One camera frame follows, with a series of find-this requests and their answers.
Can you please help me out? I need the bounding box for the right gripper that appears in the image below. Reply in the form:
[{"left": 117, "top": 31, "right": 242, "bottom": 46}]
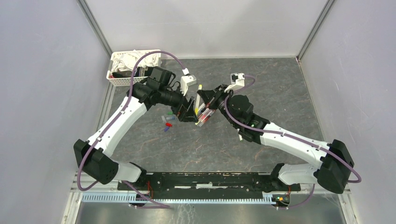
[{"left": 198, "top": 84, "right": 239, "bottom": 128}]

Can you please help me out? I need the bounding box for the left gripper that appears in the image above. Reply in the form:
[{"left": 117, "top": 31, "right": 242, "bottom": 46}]
[{"left": 159, "top": 83, "right": 198, "bottom": 123}]

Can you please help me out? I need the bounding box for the yellow capped white marker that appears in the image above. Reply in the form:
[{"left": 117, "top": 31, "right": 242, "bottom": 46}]
[{"left": 194, "top": 93, "right": 201, "bottom": 115}]

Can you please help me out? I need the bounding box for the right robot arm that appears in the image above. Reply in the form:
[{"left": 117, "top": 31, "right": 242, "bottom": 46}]
[{"left": 197, "top": 85, "right": 362, "bottom": 194}]

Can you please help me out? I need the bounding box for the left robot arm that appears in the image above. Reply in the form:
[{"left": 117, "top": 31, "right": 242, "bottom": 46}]
[{"left": 73, "top": 66, "right": 198, "bottom": 190}]

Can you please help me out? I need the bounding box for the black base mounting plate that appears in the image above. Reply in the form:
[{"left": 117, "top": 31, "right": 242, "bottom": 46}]
[{"left": 132, "top": 172, "right": 301, "bottom": 199}]

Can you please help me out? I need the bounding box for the white cloth in basket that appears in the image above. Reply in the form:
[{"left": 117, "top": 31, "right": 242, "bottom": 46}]
[{"left": 110, "top": 49, "right": 161, "bottom": 72}]

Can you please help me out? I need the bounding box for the white plastic basket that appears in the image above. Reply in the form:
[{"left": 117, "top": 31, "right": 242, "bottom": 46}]
[{"left": 106, "top": 50, "right": 161, "bottom": 86}]

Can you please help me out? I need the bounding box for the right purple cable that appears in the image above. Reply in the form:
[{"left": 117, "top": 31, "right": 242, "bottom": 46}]
[{"left": 223, "top": 74, "right": 362, "bottom": 210}]

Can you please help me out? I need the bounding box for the purple cable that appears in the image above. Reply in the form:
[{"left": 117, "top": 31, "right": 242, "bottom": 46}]
[
  {"left": 77, "top": 50, "right": 190, "bottom": 210},
  {"left": 223, "top": 74, "right": 362, "bottom": 210}
]

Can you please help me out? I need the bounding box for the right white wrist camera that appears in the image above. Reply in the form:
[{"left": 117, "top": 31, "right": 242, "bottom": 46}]
[{"left": 224, "top": 73, "right": 245, "bottom": 93}]

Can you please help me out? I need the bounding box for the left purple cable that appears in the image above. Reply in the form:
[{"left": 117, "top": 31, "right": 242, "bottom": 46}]
[{"left": 77, "top": 50, "right": 190, "bottom": 210}]

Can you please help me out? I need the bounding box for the white slotted cable duct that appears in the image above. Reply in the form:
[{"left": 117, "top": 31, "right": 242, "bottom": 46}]
[{"left": 81, "top": 193, "right": 279, "bottom": 205}]

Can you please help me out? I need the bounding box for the aluminium frame rail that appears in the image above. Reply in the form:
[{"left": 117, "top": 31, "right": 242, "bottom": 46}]
[{"left": 77, "top": 0, "right": 113, "bottom": 57}]

